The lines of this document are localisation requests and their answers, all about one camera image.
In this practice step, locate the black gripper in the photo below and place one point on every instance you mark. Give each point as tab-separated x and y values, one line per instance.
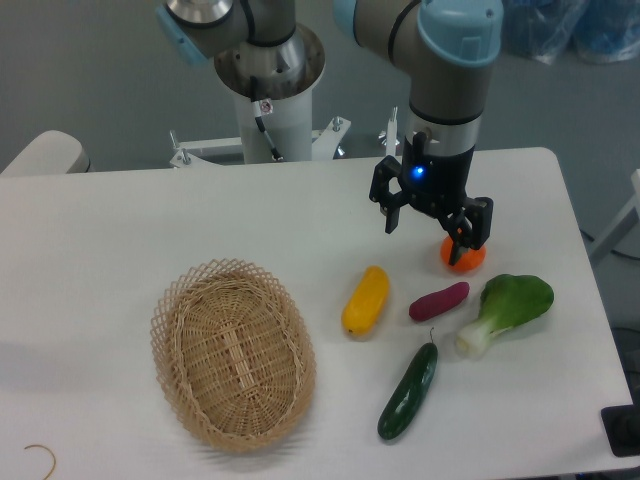
436	186

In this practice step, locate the dark green cucumber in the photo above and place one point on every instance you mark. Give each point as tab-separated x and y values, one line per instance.
410	393

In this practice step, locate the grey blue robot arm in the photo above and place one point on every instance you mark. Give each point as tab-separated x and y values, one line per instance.
447	49

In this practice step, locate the orange tangerine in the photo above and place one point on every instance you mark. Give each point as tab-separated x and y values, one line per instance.
467	262

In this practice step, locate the purple sweet potato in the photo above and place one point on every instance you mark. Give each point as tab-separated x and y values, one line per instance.
439	302

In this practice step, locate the green bok choy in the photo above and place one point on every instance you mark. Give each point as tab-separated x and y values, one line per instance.
506	302

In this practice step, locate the yellow pepper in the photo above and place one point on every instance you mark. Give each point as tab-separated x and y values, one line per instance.
366	302

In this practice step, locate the white furniture leg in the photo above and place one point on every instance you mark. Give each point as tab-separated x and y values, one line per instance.
621	224

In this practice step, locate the blue plastic bags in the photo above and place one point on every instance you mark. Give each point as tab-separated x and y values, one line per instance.
601	32

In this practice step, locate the woven wicker basket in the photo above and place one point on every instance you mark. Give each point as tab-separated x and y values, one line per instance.
233	356

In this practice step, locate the black device at edge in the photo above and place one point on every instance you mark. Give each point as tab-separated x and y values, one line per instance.
621	425

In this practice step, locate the white chair armrest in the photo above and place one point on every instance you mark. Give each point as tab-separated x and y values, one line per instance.
51	153

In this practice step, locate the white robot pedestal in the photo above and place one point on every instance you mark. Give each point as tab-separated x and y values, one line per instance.
272	88

